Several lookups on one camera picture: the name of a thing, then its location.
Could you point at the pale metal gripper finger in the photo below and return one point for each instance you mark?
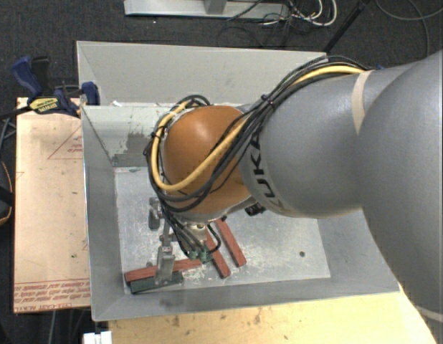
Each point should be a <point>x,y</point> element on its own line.
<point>170,268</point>
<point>161,271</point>

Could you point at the red-brown flat block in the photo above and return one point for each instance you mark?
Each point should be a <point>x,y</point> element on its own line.
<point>220,263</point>
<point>233,246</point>
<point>142,272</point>

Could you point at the brown cardboard board, red print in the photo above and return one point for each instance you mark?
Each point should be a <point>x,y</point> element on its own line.
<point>49,199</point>

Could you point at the grey metal bin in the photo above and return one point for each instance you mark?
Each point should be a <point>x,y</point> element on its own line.
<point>142,74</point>

